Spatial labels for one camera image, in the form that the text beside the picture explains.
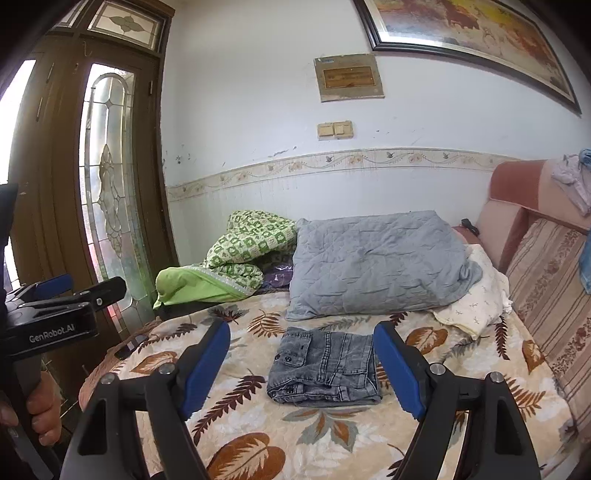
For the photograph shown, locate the pale pink garment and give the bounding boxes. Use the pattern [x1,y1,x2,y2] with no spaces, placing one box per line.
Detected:
[551,154,591,213]

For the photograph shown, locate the leaf print blanket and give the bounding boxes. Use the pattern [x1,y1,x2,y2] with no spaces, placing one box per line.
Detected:
[78,291,578,480]

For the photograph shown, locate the beige light switch panel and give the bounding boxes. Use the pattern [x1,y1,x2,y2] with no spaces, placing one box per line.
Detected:
[317,120,354,140]

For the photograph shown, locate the purple cloth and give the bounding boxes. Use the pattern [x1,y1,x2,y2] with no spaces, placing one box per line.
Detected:
[263,265,296,294]

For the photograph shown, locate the grey quilted pillow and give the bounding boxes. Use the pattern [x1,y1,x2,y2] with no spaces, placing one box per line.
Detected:
[285,210,483,322]

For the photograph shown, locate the person's left hand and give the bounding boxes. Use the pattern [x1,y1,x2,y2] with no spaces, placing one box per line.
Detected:
[0,367,64,446]

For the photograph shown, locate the grey denim pants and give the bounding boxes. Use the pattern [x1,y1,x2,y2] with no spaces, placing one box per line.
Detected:
[267,327,384,408]

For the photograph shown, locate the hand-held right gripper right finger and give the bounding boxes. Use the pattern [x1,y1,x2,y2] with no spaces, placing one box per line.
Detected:
[373,320,541,480]

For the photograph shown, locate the wall plaque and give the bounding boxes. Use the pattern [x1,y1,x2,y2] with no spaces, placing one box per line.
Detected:
[314,53,385,102]

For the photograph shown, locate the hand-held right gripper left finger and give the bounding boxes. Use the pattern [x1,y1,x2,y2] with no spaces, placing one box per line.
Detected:
[60,319,232,480]

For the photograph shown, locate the pink sofa backrest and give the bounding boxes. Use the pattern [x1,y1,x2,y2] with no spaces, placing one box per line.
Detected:
[475,159,591,273]

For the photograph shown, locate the striped sofa cushion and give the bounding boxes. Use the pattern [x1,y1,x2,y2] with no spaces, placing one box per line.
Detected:
[505,217,591,435]

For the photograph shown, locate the dark flat object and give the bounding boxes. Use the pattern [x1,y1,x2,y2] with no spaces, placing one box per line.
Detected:
[113,335,151,361]

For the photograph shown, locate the cream white cloth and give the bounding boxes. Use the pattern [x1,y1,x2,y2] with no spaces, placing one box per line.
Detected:
[431,244,513,341]

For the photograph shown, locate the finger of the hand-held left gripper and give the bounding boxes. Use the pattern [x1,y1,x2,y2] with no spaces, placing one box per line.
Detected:
[18,277,127,315]
[4,274,75,305]

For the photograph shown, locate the blue denim garment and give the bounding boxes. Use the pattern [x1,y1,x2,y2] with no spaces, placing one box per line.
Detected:
[577,148,591,296]

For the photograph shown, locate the framed painting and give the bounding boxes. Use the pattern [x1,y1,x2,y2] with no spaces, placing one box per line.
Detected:
[353,0,583,115]

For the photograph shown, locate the green patterned quilt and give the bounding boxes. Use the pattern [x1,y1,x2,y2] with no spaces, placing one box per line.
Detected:
[152,210,298,311]

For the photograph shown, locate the brown stained glass door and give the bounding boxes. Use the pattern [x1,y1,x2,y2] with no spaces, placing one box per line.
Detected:
[0,0,178,416]

